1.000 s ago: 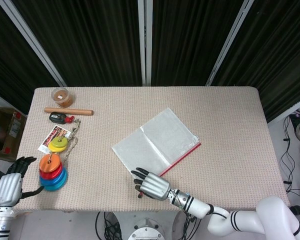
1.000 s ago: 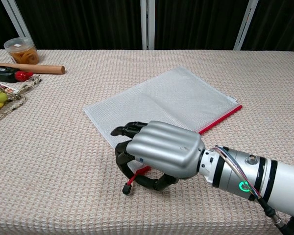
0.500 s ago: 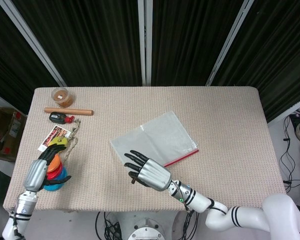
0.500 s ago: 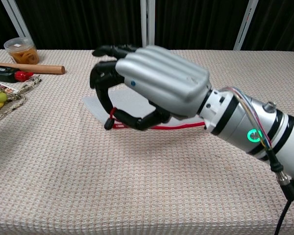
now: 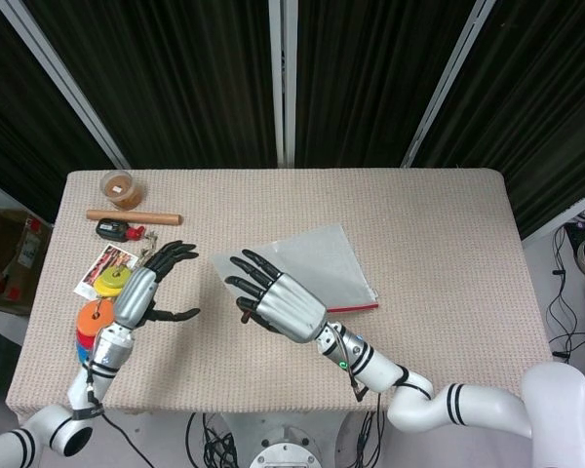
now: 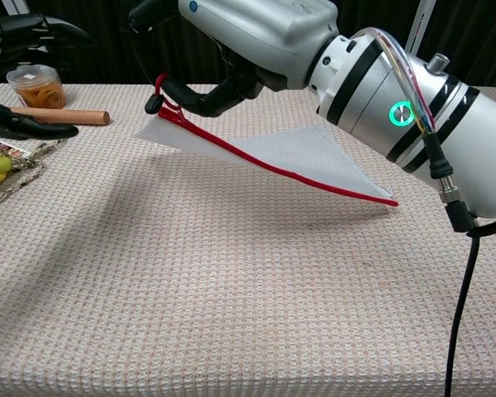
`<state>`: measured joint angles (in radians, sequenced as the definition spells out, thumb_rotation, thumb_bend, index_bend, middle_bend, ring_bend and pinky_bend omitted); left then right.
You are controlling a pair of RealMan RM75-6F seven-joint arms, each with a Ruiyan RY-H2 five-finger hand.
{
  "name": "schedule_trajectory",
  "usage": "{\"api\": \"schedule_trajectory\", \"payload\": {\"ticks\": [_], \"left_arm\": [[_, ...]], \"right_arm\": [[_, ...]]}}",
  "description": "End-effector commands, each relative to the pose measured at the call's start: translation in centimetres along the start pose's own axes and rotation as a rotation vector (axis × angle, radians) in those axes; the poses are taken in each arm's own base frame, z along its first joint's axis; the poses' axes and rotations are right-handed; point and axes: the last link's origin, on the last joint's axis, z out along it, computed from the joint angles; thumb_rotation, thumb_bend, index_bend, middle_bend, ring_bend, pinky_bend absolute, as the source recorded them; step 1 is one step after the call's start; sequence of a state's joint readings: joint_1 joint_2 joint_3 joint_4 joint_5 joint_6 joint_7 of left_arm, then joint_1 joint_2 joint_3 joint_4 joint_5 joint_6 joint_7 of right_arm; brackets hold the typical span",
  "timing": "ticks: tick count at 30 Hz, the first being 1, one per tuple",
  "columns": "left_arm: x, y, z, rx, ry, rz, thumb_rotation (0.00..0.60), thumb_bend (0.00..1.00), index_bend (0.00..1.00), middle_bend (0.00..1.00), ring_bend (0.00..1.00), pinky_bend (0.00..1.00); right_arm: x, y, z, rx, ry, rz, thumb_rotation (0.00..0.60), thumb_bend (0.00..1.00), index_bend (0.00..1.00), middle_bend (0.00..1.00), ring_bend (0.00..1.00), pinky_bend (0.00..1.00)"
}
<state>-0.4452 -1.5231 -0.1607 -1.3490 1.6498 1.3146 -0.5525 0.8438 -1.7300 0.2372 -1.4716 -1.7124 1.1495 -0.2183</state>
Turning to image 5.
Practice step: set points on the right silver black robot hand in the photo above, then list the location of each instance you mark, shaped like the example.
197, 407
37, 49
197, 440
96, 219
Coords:
292, 307

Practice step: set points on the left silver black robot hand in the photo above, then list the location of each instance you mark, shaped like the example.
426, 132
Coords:
136, 292

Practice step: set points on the clear zip pouch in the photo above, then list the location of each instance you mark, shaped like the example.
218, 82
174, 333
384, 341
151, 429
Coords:
326, 263

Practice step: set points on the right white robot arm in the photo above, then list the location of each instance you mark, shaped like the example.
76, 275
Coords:
382, 371

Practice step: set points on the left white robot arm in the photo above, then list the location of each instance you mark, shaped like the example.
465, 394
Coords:
108, 351

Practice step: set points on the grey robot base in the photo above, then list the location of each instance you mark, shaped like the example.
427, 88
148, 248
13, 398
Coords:
285, 451

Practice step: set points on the green wooden disc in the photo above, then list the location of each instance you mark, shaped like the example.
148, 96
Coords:
114, 279

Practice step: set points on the printed photo card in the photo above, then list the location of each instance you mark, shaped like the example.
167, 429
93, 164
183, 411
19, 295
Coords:
90, 278

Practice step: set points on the orange wooden disc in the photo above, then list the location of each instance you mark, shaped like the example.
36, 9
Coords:
92, 317

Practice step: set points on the red plastic clip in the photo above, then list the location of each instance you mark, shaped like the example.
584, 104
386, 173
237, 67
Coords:
135, 233

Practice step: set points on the black handheld device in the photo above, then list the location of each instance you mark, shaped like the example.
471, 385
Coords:
111, 229

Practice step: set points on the red wooden disc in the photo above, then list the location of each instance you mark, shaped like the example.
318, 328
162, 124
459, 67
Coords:
84, 337

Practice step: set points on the wooden rolling pin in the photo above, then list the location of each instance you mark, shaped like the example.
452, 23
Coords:
136, 217

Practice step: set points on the clear jar of rubber bands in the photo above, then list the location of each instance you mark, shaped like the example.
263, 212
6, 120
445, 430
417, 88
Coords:
124, 187

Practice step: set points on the beige waffle tablecloth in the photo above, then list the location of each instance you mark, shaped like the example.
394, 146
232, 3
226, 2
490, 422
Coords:
370, 205

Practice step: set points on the brown cardboard box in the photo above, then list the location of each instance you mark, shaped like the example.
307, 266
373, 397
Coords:
10, 244

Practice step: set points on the black pleated curtain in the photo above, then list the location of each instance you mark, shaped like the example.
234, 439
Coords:
14, 97
541, 97
365, 83
175, 83

